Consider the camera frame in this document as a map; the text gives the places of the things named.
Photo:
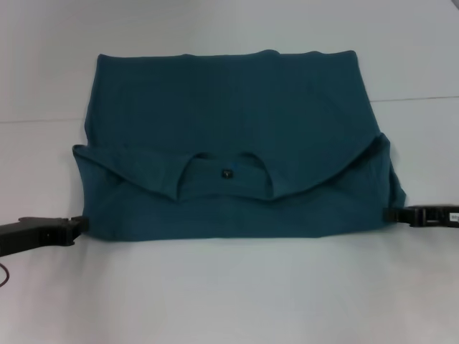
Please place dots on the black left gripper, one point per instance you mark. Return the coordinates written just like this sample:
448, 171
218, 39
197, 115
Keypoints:
32, 233

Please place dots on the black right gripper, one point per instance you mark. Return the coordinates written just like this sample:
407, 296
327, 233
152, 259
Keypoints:
439, 215

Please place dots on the teal t-shirt with FREE print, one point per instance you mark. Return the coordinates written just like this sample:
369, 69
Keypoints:
233, 125

